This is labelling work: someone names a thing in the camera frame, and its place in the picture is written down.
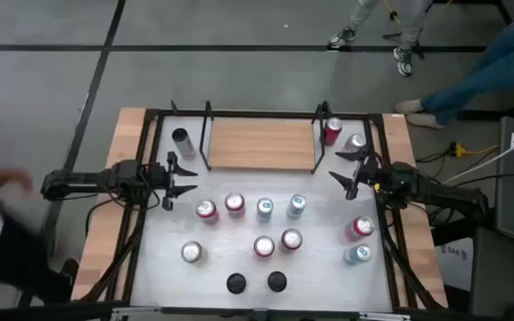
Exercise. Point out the red soda can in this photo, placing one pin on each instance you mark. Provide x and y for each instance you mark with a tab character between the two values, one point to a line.
264	246

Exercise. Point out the grey box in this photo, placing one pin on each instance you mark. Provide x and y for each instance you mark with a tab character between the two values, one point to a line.
498	272

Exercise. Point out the white Celsius can black lid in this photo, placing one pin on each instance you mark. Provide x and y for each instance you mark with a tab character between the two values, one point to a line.
277	282
183	145
236	283

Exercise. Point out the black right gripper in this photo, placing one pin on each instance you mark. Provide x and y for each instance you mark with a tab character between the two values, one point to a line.
368	176

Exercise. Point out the red can with black graphic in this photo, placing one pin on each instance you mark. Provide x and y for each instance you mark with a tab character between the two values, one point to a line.
292	239

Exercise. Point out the silver Diet Coke can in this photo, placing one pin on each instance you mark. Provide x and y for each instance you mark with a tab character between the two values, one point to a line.
356	142
191	252

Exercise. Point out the black furniture leg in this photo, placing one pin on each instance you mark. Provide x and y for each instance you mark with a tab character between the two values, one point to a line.
484	115

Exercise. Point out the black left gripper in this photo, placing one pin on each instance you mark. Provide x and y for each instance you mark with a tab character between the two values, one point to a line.
156	178

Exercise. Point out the red Fanta can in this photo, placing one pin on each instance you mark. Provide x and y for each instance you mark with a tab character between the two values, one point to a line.
362	226
234	203
206	209
332	133

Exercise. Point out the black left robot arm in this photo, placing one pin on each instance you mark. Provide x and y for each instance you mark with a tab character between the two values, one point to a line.
78	180

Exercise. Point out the white table cover sheet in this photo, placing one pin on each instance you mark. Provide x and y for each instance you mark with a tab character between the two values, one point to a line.
239	178

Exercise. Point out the wooden tray board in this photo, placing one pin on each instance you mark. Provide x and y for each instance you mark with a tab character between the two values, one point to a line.
261	145

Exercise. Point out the blue silver Red Bull can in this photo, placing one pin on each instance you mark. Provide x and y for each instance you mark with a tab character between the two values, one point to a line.
264	207
297	203
360	253

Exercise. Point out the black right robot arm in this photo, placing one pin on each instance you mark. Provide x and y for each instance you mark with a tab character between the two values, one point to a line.
440	187

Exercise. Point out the white printed box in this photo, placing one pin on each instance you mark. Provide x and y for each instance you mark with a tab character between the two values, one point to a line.
455	263

